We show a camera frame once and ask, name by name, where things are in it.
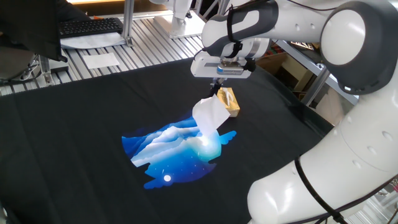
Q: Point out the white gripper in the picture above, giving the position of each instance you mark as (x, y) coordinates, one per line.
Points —
(202, 67)

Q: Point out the gold tissue pack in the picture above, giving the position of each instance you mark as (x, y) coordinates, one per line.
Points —
(231, 107)

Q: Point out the white napkin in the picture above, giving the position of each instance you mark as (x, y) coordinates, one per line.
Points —
(229, 99)
(210, 115)

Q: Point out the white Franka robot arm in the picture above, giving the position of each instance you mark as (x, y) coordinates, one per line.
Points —
(342, 174)

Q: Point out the brown cardboard box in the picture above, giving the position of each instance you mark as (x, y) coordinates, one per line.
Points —
(270, 63)

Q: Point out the white stand on plate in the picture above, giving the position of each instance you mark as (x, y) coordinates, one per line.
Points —
(180, 18)

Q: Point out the beige box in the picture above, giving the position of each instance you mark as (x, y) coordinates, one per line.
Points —
(295, 74)

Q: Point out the wooden cutout sheets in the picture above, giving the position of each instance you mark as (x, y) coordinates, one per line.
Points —
(298, 45)

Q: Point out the small white paper sheet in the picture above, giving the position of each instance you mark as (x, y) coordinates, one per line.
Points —
(101, 60)

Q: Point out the white paper stack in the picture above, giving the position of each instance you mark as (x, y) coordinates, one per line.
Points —
(93, 41)

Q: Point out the black keyboard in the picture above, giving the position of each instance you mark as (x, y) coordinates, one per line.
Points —
(90, 27)

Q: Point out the black cloth with blue print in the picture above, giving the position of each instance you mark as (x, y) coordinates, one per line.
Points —
(77, 140)

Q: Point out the black monitor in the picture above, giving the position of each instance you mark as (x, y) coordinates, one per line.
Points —
(31, 28)

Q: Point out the silver blue wrist mount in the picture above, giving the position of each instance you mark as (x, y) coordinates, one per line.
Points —
(230, 68)

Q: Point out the aluminium post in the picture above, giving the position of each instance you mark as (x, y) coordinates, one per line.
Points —
(128, 18)

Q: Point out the aluminium bracket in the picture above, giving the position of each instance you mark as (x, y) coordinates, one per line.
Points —
(45, 70)

